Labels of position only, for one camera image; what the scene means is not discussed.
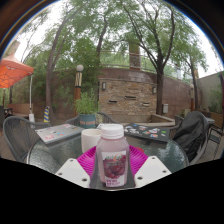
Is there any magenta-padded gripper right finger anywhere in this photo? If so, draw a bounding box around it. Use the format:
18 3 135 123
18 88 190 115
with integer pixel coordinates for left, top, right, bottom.
128 144 173 190

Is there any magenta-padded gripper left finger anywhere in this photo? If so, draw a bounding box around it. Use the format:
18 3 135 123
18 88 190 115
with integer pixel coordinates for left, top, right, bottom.
54 145 101 191

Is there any purple juice bottle white cap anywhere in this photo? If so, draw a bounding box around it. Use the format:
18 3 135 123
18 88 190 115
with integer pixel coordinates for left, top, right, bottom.
95 123 131 189

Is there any white cup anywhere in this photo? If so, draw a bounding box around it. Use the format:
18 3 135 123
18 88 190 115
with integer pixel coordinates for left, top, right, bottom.
80 128 103 154

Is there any black laptop with stickers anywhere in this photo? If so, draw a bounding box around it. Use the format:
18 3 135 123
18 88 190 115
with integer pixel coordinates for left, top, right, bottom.
123 123 171 143

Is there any silver laptop with stickers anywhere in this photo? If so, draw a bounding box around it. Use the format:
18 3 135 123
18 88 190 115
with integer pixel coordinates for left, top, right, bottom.
34 123 86 145

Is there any black jacket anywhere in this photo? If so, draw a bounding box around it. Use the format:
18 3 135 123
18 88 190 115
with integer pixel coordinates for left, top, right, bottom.
173 110 210 163

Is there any blue yellow striped cone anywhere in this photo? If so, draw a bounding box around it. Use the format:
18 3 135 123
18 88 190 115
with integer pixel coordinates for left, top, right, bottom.
43 105 51 124

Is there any empty grey wicker chair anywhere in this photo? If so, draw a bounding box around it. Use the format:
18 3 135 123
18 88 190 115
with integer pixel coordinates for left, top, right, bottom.
2 115 51 163

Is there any green plant in blue pot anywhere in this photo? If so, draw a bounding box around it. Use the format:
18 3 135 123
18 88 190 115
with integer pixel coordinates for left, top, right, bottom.
73 89 99 129

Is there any black metal chair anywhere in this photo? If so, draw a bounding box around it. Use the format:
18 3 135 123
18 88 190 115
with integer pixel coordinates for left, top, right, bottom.
208 124 224 158

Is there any dark forked-trunk tree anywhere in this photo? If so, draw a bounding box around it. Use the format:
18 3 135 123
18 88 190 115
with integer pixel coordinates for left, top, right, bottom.
119 0 198 116

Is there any leaning grey-trunk tree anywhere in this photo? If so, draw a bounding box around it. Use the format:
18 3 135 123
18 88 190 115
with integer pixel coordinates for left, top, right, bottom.
16 0 98 123

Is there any thin-trunk tree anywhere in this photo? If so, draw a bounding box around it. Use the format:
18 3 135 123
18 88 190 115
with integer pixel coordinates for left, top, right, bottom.
179 39 209 111

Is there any orange canopy tent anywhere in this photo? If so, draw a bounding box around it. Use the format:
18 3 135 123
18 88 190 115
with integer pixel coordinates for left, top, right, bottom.
0 53 35 123

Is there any slender-trunk tree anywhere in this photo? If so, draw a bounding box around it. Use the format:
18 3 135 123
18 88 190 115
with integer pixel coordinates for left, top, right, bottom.
76 0 124 68

